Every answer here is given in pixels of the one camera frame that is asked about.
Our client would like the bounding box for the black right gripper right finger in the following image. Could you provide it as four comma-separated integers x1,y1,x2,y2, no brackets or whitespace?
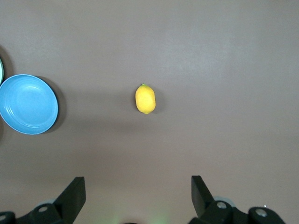
188,175,287,224

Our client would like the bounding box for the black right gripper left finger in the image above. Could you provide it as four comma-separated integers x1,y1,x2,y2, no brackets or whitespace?
0,176,86,224

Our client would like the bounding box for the yellow lemon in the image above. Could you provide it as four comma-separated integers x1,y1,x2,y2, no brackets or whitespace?
135,83,157,115

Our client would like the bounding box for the blue plate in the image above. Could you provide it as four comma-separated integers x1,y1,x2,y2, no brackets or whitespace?
0,74,59,135

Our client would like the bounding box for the pale green plate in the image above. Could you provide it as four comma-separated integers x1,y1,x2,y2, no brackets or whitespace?
0,57,5,86

